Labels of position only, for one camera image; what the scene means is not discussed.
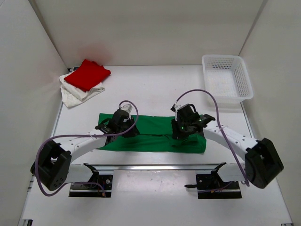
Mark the red t shirt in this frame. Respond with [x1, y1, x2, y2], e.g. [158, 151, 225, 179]
[64, 59, 111, 92]

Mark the purple cable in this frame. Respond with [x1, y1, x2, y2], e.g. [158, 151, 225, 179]
[171, 89, 250, 187]
[37, 100, 139, 197]

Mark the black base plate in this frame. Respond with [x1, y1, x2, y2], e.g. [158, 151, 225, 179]
[184, 174, 242, 199]
[69, 174, 113, 198]

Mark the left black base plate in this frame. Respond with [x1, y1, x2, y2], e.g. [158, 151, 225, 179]
[69, 174, 113, 198]

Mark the green t shirt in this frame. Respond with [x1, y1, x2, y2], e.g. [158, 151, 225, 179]
[99, 115, 206, 154]

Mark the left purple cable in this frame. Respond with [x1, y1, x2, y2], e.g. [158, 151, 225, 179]
[37, 100, 139, 197]

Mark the white plastic basket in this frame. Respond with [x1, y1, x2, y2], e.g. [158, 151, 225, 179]
[202, 54, 253, 105]

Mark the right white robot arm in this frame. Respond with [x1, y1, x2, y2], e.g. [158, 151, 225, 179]
[171, 104, 284, 189]

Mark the white t shirt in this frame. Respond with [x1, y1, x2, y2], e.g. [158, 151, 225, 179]
[59, 73, 105, 108]

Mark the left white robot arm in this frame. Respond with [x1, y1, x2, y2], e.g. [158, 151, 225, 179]
[31, 104, 139, 196]

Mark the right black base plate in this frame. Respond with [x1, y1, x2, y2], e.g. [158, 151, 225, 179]
[184, 174, 242, 199]

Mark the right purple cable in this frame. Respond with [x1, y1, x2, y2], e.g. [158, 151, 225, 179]
[171, 89, 250, 187]

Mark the aluminium rail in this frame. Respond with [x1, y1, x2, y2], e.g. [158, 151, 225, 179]
[93, 164, 218, 171]

